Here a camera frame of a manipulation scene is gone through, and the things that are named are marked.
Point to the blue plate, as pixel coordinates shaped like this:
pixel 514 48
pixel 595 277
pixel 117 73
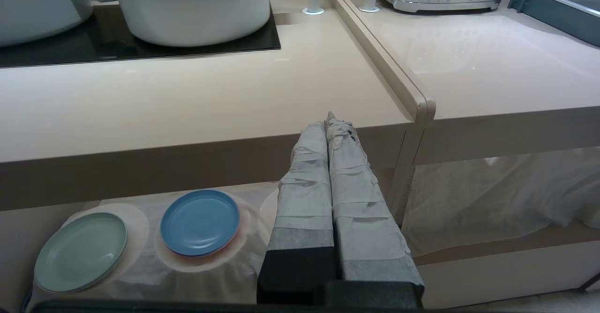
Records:
pixel 199 221

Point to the white shelf liner sheet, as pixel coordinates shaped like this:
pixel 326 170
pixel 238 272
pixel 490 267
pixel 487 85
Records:
pixel 140 275

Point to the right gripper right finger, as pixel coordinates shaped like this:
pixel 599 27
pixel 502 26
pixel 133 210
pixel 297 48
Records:
pixel 363 228

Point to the large white cooking pot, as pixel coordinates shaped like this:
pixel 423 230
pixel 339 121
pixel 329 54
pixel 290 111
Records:
pixel 197 15

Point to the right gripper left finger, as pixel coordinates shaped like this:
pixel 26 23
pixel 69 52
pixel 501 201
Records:
pixel 302 210

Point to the black induction cooktop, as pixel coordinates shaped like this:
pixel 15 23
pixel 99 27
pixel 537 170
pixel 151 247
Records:
pixel 93 46

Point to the green plate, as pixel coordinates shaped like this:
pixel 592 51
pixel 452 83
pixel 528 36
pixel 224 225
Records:
pixel 79 253

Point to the dark teal tray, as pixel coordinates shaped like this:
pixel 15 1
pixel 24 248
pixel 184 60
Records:
pixel 558 3

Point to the white plastic sheet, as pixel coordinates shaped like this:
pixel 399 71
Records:
pixel 492 196

